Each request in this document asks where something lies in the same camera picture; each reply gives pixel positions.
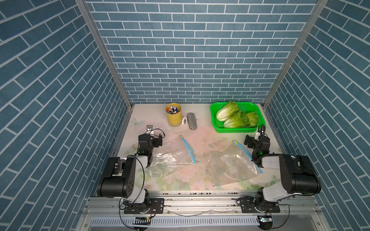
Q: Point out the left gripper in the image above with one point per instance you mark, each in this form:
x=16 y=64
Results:
x=155 y=140

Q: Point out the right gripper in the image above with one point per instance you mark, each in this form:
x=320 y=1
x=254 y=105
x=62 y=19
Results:
x=251 y=141

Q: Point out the clear zipper bag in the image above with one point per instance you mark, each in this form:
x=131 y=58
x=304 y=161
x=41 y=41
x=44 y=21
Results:
x=171 y=157
x=231 y=165

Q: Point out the chinese cabbage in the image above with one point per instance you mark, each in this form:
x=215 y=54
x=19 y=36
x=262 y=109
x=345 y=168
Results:
x=227 y=111
x=253 y=119
x=238 y=120

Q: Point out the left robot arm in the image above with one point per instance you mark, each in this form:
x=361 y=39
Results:
x=118 y=178

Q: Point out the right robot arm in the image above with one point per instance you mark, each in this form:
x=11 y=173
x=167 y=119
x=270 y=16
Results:
x=297 y=174

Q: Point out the yellow pen cup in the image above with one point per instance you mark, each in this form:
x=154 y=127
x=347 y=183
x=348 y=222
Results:
x=174 y=114

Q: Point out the green plastic basket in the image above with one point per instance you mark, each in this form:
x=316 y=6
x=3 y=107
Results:
x=243 y=107

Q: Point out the grey fabric case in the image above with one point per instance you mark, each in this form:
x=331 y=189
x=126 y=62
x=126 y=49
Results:
x=192 y=121

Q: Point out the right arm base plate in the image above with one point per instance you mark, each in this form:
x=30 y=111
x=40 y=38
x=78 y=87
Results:
x=250 y=204

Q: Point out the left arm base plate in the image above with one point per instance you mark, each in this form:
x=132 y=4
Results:
x=153 y=206

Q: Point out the aluminium rail frame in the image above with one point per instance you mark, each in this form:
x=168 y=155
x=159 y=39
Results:
x=203 y=211

